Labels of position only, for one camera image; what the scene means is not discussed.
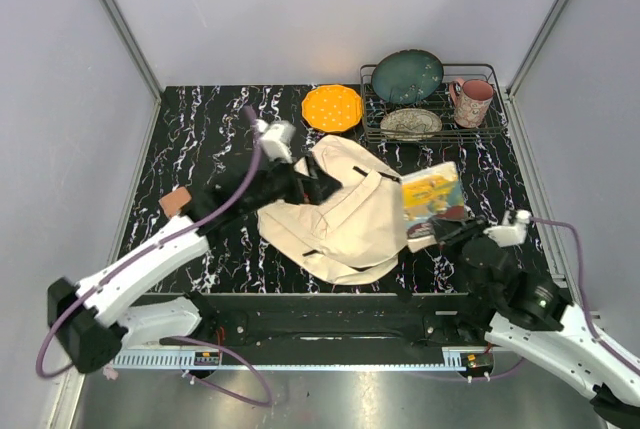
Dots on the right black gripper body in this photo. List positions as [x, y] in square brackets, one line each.
[457, 235]

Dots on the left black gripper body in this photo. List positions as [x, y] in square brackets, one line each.
[284, 184]

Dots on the yellow illustrated book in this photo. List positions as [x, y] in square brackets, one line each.
[428, 195]

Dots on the beige canvas backpack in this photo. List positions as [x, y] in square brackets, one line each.
[356, 235]

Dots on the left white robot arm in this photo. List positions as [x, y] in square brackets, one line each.
[96, 318]

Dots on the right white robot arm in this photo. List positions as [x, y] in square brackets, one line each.
[531, 315]

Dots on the orange polka dot plate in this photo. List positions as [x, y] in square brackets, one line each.
[332, 108]

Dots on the brown leather wallet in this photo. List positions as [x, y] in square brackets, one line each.
[172, 203]

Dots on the beige patterned plate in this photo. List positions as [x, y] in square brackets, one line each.
[410, 125]

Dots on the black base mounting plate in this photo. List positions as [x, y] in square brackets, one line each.
[238, 320]

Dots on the pink patterned mug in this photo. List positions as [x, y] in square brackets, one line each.
[471, 100]

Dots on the dark teal plate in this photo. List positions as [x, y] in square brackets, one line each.
[407, 77]

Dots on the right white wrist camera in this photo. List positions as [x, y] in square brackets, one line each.
[512, 230]

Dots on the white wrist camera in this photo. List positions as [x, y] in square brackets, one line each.
[275, 139]
[512, 230]

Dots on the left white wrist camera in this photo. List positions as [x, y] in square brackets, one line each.
[275, 139]

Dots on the black wire dish rack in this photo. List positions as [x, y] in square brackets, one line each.
[495, 122]

